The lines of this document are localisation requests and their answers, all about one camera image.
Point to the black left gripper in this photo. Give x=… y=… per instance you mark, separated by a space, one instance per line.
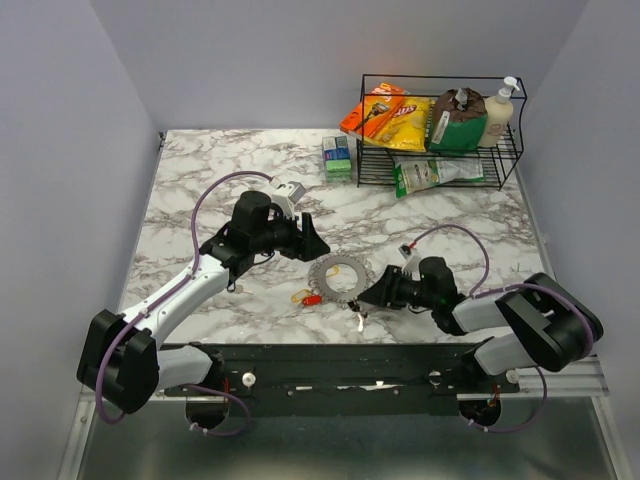
x=306 y=245

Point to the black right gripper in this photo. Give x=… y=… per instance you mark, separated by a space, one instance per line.
x=385 y=291

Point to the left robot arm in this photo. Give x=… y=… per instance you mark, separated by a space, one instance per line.
x=122 y=359

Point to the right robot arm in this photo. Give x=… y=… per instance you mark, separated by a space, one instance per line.
x=549 y=327

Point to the yellow key tag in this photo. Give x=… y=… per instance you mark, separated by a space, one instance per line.
x=299 y=296
x=332 y=271

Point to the red key tag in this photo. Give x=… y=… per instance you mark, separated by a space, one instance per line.
x=312 y=300

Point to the green sponge pack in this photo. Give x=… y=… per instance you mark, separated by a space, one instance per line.
x=336 y=158

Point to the black key tag with key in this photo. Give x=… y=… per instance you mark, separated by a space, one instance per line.
x=235 y=288

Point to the green white snack bag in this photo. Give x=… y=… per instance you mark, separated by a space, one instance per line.
x=414 y=174

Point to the orange razor package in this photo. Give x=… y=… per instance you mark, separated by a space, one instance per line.
x=375 y=110

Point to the yellow chips bag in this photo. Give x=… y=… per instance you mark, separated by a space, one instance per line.
x=406 y=128

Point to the brown green coffee bag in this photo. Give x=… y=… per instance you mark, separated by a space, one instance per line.
x=457 y=122

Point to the cream lotion pump bottle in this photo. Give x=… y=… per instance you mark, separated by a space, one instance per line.
x=499 y=109

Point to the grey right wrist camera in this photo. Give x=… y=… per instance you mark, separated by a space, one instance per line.
x=412 y=259

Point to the black mounting base rail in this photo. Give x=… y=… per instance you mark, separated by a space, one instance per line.
x=349 y=380

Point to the black wire rack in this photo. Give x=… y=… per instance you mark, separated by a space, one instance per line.
x=375 y=163

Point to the aluminium frame rail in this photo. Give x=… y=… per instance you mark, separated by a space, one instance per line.
x=584 y=378

